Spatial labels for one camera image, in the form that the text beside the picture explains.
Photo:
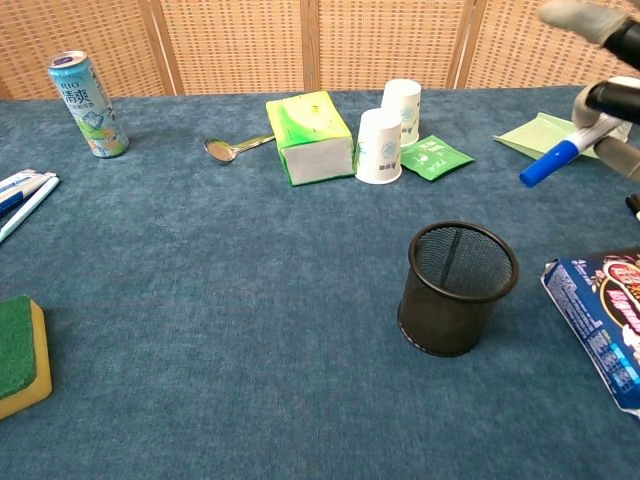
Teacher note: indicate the blue white toothpaste tube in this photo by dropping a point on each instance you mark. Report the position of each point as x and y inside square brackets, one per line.
[17, 185]

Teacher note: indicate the green yellow sponge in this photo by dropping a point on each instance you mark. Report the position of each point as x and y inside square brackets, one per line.
[17, 345]

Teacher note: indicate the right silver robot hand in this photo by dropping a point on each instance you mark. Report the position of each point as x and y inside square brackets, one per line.
[575, 15]

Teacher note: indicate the light blue toothbrush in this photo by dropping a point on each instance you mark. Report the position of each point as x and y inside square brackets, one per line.
[30, 207]

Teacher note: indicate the green tea sachet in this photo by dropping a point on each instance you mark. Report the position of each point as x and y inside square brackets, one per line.
[437, 159]

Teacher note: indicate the dark blue pad pack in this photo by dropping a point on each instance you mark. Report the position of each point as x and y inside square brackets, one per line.
[600, 320]

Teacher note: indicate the bamboo folding screen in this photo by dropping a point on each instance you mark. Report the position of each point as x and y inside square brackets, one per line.
[240, 45]

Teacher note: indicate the light blue drink can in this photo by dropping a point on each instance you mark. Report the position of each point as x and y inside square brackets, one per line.
[92, 115]

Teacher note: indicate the black marker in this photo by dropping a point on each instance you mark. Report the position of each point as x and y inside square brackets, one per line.
[634, 206]

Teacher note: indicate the blue table cloth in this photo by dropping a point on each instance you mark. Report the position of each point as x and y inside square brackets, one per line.
[225, 300]

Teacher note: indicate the blue white marker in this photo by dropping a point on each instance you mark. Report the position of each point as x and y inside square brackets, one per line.
[545, 167]

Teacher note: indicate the green tissue pack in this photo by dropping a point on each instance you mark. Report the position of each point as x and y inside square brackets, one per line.
[310, 130]

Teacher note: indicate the light green dustpan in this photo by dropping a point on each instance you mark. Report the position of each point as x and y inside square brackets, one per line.
[535, 135]

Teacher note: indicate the metal spoon with golden bowl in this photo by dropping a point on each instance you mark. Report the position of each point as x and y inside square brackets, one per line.
[220, 150]

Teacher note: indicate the white paper cup blue logo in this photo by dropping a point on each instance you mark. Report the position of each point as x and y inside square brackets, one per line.
[378, 147]
[407, 107]

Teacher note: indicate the black cup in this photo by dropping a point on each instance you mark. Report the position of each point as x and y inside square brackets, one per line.
[450, 325]

